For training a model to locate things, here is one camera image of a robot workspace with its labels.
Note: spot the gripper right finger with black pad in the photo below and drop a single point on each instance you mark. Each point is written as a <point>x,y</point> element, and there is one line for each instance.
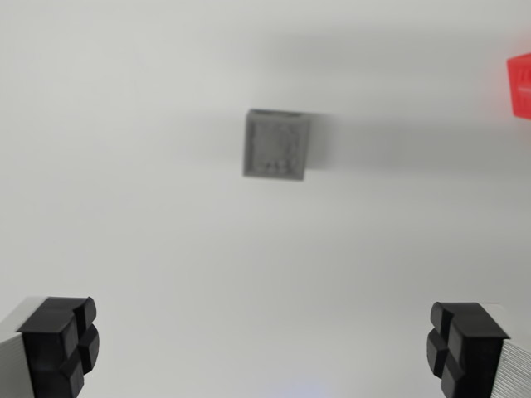
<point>473,348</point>

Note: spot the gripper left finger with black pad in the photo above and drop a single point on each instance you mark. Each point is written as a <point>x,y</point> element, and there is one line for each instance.
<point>45,344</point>

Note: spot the grey cube with embossed seven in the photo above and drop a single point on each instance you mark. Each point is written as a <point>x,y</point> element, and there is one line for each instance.
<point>276,145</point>

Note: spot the red cube with raised dots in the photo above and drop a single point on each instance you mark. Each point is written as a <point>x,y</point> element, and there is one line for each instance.
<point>520,85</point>

